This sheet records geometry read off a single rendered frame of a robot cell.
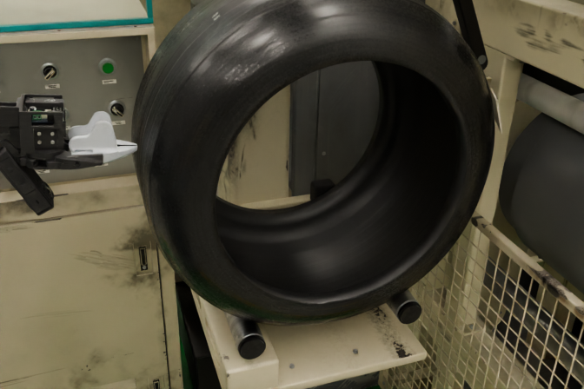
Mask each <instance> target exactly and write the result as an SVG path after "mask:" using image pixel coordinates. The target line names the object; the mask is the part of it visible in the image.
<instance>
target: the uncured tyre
mask: <svg viewBox="0 0 584 389"><path fill-rule="evenodd" d="M219 9H222V10H223V11H224V12H225V14H224V15H223V16H221V17H219V18H218V19H217V20H216V21H214V22H213V23H212V24H211V23H210V22H209V21H208V20H207V19H208V18H209V17H210V16H212V15H213V14H215V13H216V12H217V11H218V10H219ZM357 61H371V62H372V63H373V66H374V68H375V73H376V76H377V80H378V85H379V95H380V103H379V113H378V118H377V122H376V125H375V131H374V133H373V136H372V138H371V140H370V143H369V145H368V147H367V149H366V151H365V152H364V154H363V156H362V158H361V159H360V160H359V161H358V162H357V164H356V165H355V167H354V168H353V169H352V170H351V171H350V172H349V173H348V175H347V176H346V177H344V178H343V179H342V180H341V181H340V182H339V183H338V184H336V185H335V186H334V187H333V188H331V189H330V190H329V191H327V192H326V193H324V194H322V195H320V196H318V197H316V198H315V199H313V200H311V201H307V202H305V203H303V204H300V205H297V206H294V207H291V208H282V209H273V210H261V209H252V208H244V207H241V206H237V205H235V204H233V203H230V202H228V201H225V200H224V199H222V198H220V197H219V196H217V195H216V190H217V185H218V182H219V177H220V174H221V171H222V166H223V164H224V162H225V159H226V157H227V155H228V153H229V150H230V148H231V146H232V145H233V143H234V141H235V139H236V137H237V136H238V135H239V133H240V132H241V130H242V129H243V127H244V126H245V125H246V123H247V122H248V121H249V119H250V118H251V117H252V116H253V115H254V113H255V112H256V111H257V110H258V109H259V108H260V107H261V106H262V105H263V104H264V103H265V102H267V101H268V100H269V99H270V98H271V97H272V96H274V95H275V94H276V93H278V92H279V91H280V90H282V89H284V88H285V87H287V86H288V85H290V84H291V83H292V82H294V81H296V80H298V79H300V78H302V77H304V76H306V75H308V74H310V73H312V72H315V71H317V70H319V69H324V68H327V67H329V66H333V65H336V64H340V63H349V62H357ZM494 133H495V123H494V107H493V102H492V96H491V92H490V88H489V86H488V80H487V78H486V76H485V74H484V71H483V69H482V67H481V65H480V63H479V61H478V59H477V57H476V56H475V53H474V52H473V51H472V50H471V48H470V47H469V46H468V44H467V43H466V42H465V40H464V39H463V38H462V36H461V35H460V34H459V32H458V31H457V30H456V29H455V27H454V26H453V25H452V24H451V23H450V22H449V21H448V20H447V19H446V18H444V17H443V16H442V15H441V14H440V13H438V12H437V11H436V10H434V9H433V8H431V7H430V6H428V5H427V4H425V3H424V2H422V1H420V0H202V1H201V2H200V3H199V4H197V5H196V6H195V7H194V8H193V9H191V10H190V11H189V12H188V13H187V14H186V15H185V16H184V17H183V18H182V19H181V20H180V21H179V22H178V23H177V24H176V25H175V27H174V28H173V29H172V30H171V31H170V33H169V34H168V35H167V36H166V37H165V38H164V40H163V41H162V43H161V44H160V46H159V47H158V49H157V50H156V53H155V54H154V55H153V57H152V59H151V61H150V62H149V65H148V67H147V69H146V71H145V73H144V75H143V79H142V81H141V84H140V87H139V90H138V92H137V95H136V101H135V106H134V110H133V116H132V124H131V142H132V143H135V144H137V151H136V152H134V153H132V156H133V162H134V166H135V171H136V177H137V180H138V183H139V187H140V190H141V194H142V198H143V204H144V207H145V211H146V215H147V218H148V222H149V226H150V229H151V232H152V234H153V236H154V238H155V241H156V244H157V246H158V247H159V249H160V251H161V252H162V254H163V256H164V258H165V259H166V261H167V262H168V263H169V264H170V266H171V267H172V268H173V270H174V271H175V272H176V273H177V274H178V275H179V277H180V278H181V279H182V280H183V281H184V282H185V283H186V284H187V285H188V286H189V287H190V288H191V289H192V290H193V291H194V292H195V293H197V294H198V295H199V296H200V297H202V298H203V299H204V300H206V301H207V302H208V303H210V304H211V305H213V306H214V307H217V308H219V309H221V310H222V311H224V312H225V313H229V314H231V315H234V316H236V317H238V318H241V319H244V320H249V321H252V322H256V323H261V324H266V325H272V326H309V325H316V324H321V323H327V322H331V321H336V320H343V319H346V318H349V317H352V316H356V315H358V314H360V313H365V312H367V311H369V310H371V309H374V308H376V307H378V306H380V305H382V304H384V303H386V302H388V301H390V300H392V299H393V298H395V297H396V296H398V295H400V294H401V293H403V292H405V291H406V290H408V289H409V288H410V287H412V286H413V285H414V284H415V283H416V282H418V281H419V280H420V279H422V278H423V277H424V276H425V275H426V274H428V273H429V272H430V271H431V270H432V269H433V268H434V267H435V266H436V265H437V264H438V263H439V262H440V261H441V260H442V258H443V257H444V256H445V255H446V254H447V253H448V251H449V250H450V249H451V248H452V246H453V245H454V244H455V243H456V242H457V240H458V239H459V237H460V236H461V234H462V232H463V231H464V229H465V227H466V226H467V224H468V223H469V221H470V219H471V217H472V215H473V213H474V211H475V209H476V206H477V204H478V202H479V200H480V198H481V193H482V191H483V189H484V186H485V184H486V181H487V178H488V173H489V170H490V166H491V161H492V157H493V152H494Z"/></svg>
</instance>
